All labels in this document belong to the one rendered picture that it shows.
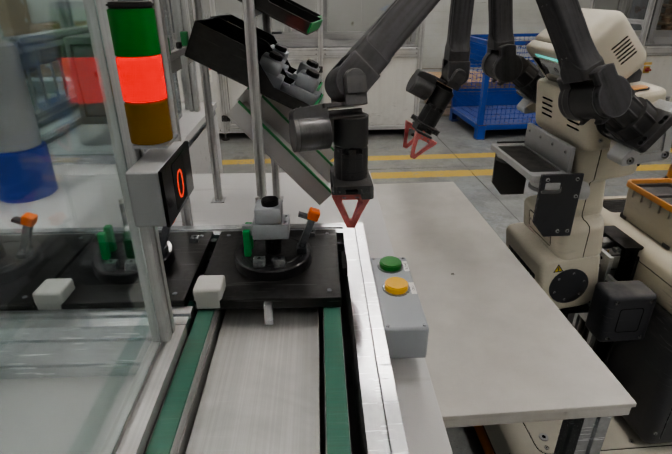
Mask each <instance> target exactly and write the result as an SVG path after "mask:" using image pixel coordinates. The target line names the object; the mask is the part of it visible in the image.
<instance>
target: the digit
mask: <svg viewBox="0 0 672 454"><path fill-rule="evenodd" d="M172 172H173V179H174V185H175V192H176V198H177V205H178V210H179V209H180V207H181V205H182V204H183V202H184V201H185V199H186V197H187V196H188V193H187V186H186V179H185V172H184V165H183V158H182V153H181V154H180V156H179V157H178V158H177V159H176V161H175V162H174V163H173V164H172Z"/></svg>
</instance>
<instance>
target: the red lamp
mask: <svg viewBox="0 0 672 454"><path fill-rule="evenodd" d="M116 64H117V69H118V74H119V80H120V85H121V91H122V96H123V101H125V102H129V103H148V102H156V101H160V100H163V99H166V98H167V91H166V84H165V77H164V70H163V63H162V57H161V55H160V54H159V55H155V56H147V57H116Z"/></svg>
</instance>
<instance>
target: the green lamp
mask: <svg viewBox="0 0 672 454"><path fill-rule="evenodd" d="M107 15H108V21H109V26H110V31H111V37H112V42H113V48H114V53H115V56H117V57H147V56H155V55H159V54H160V53H161V50H160V43H159V36H158V29H157V22H156V16H155V9H154V8H152V7H151V8H110V9H108V10H107Z"/></svg>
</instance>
